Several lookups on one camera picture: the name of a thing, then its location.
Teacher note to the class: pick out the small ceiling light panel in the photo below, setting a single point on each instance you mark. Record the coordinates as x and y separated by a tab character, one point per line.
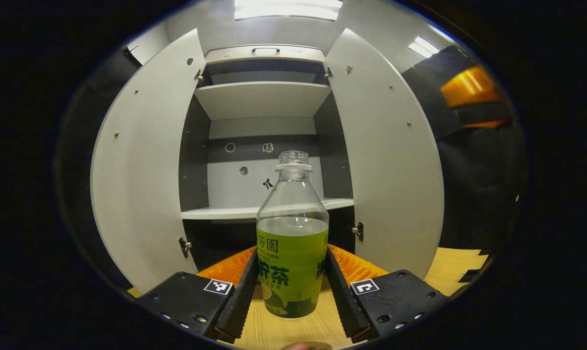
423	47

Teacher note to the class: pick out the white cabinet shelf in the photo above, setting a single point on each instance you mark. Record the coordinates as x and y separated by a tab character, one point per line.
215	213
262	99

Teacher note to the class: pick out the large ceiling light panel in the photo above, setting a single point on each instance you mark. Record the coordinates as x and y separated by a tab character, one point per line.
288	8

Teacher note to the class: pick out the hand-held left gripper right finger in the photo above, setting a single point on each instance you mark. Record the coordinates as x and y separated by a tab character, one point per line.
342	301

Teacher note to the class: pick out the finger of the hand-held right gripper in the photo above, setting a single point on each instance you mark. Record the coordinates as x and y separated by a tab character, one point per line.
468	87

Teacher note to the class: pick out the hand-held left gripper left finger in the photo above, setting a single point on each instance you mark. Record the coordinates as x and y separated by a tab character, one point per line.
242	301

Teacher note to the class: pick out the green tea bottle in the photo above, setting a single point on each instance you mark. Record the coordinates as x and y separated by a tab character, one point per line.
291	262

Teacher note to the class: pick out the white cabinet door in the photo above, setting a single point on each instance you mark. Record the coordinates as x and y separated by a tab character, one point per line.
143	170
395	170

